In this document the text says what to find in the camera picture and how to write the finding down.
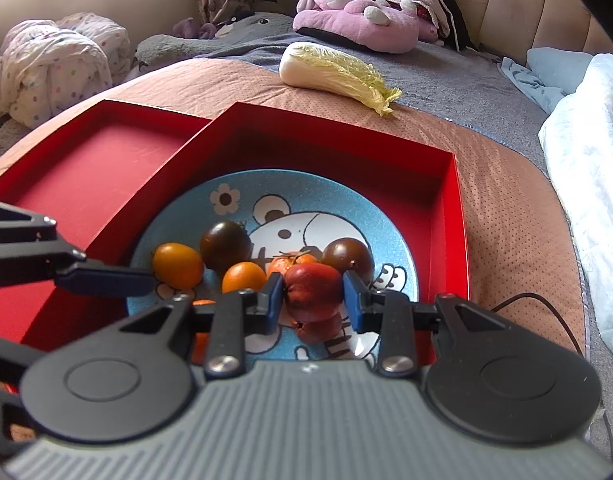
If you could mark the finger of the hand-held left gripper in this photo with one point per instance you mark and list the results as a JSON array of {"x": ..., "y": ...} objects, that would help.
[
  {"x": 6, "y": 350},
  {"x": 106, "y": 280}
]

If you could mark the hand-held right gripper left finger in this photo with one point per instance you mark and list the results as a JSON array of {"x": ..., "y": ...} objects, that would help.
[{"x": 272, "y": 305}]

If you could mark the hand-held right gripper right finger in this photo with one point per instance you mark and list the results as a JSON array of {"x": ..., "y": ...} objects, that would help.
[{"x": 353, "y": 302}]

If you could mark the orange cherry tomato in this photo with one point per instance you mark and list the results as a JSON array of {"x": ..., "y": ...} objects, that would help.
[
  {"x": 178, "y": 266},
  {"x": 243, "y": 278}
]

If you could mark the orange mandarin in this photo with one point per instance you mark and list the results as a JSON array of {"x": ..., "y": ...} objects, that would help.
[
  {"x": 279, "y": 265},
  {"x": 200, "y": 345}
]

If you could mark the small red apple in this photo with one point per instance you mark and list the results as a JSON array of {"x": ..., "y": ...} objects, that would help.
[
  {"x": 316, "y": 330},
  {"x": 311, "y": 292}
]

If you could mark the dark brown tomato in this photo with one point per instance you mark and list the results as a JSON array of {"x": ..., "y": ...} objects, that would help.
[
  {"x": 225, "y": 246},
  {"x": 346, "y": 255}
]

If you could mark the blue cartoon plate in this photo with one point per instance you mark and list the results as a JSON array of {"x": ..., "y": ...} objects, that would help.
[{"x": 306, "y": 195}]

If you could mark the large red tray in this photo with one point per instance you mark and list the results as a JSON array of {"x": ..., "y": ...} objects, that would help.
[{"x": 101, "y": 160}]

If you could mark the beige fleece blanket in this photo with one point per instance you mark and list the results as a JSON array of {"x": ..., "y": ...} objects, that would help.
[{"x": 6, "y": 135}]

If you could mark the polka dot quilt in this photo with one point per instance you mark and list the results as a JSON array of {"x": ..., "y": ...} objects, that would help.
[{"x": 51, "y": 70}]

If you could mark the napa cabbage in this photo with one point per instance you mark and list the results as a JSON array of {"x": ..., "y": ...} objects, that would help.
[{"x": 326, "y": 70}]

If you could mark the grey blanket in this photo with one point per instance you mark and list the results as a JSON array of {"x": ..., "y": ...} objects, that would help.
[{"x": 446, "y": 85}]

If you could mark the purple plush toy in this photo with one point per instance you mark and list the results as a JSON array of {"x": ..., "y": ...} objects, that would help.
[{"x": 189, "y": 26}]

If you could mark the pink plush toy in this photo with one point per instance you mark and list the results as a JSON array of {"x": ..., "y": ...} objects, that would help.
[{"x": 346, "y": 25}]

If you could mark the white quilt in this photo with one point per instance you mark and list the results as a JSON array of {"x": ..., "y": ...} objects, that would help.
[{"x": 591, "y": 160}]

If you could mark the light blue cloth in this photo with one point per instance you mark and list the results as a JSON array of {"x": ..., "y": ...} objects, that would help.
[{"x": 526, "y": 85}]

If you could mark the grey plush toy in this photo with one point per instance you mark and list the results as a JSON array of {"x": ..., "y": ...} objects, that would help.
[{"x": 261, "y": 25}]

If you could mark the dark clothing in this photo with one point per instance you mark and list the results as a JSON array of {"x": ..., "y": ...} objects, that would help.
[{"x": 454, "y": 15}]

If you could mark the light blue pillow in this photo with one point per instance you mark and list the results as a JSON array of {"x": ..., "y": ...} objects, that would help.
[{"x": 561, "y": 67}]

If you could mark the beige padded headboard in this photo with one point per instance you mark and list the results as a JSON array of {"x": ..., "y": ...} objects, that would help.
[{"x": 516, "y": 10}]

